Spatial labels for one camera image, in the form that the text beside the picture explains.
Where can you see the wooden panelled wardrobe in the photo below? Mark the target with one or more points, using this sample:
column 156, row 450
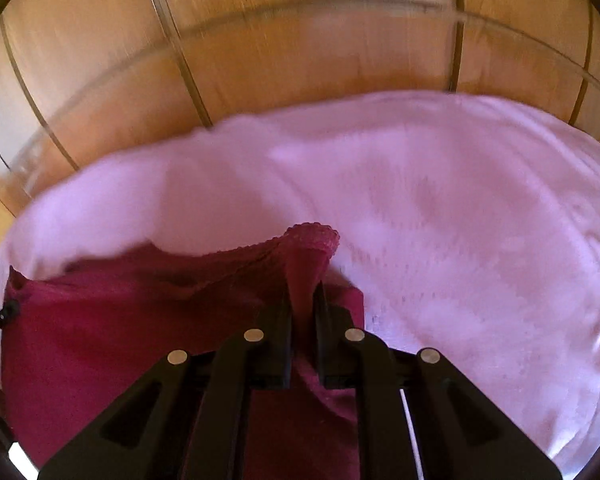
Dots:
column 80, row 79

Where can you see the dark red velvet garment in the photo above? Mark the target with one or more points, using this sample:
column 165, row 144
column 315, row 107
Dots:
column 83, row 337

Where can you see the pink bedspread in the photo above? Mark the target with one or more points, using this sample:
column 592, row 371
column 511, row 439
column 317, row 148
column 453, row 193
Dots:
column 470, row 224

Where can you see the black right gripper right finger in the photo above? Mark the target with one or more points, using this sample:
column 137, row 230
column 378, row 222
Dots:
column 419, row 416

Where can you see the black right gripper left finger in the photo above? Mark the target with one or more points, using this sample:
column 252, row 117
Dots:
column 184, row 420

